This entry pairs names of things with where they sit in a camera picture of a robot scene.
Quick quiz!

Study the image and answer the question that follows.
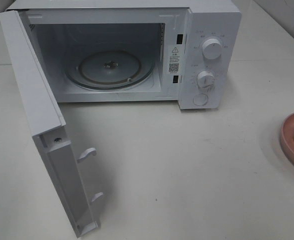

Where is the round white door button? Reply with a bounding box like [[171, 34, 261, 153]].
[[193, 93, 208, 106]]

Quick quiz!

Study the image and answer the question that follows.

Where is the white microwave knob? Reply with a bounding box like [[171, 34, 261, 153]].
[[197, 70, 215, 88], [202, 37, 222, 60]]

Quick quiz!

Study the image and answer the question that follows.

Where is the white warning label sticker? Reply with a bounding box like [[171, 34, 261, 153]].
[[167, 45, 181, 75]]

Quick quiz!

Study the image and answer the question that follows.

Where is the glass microwave turntable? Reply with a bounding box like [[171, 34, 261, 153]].
[[64, 42, 158, 91]]

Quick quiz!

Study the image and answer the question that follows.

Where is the white microwave oven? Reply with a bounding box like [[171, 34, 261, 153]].
[[4, 0, 241, 110]]

